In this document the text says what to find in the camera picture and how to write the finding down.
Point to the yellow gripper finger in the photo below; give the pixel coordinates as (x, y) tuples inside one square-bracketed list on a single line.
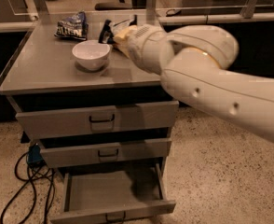
[(122, 49), (123, 35)]

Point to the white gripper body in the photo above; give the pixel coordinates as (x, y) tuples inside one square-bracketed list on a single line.
[(139, 42)]

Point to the dark blueberry rxbar wrapper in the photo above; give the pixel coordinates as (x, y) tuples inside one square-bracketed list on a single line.
[(111, 29)]

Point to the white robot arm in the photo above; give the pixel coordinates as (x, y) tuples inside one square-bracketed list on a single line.
[(192, 63)]

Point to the grey top drawer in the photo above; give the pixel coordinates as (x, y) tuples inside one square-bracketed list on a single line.
[(97, 119)]

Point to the grey drawer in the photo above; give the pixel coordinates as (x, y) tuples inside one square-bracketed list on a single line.
[(97, 119), (110, 152), (113, 193)]

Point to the grey drawer cabinet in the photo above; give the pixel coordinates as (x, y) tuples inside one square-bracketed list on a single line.
[(45, 76)]

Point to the grey middle drawer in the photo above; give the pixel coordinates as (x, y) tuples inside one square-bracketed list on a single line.
[(110, 152)]

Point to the dark counter cabinets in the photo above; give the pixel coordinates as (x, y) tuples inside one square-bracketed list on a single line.
[(256, 40)]

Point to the grey bottom drawer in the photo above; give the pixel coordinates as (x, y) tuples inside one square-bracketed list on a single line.
[(113, 193)]

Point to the white ceramic bowl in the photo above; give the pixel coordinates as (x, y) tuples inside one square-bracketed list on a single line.
[(91, 54)]

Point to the blue chip bag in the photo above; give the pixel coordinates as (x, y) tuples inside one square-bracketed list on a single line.
[(75, 26)]

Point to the blue power box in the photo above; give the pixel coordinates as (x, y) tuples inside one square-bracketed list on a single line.
[(34, 158)]

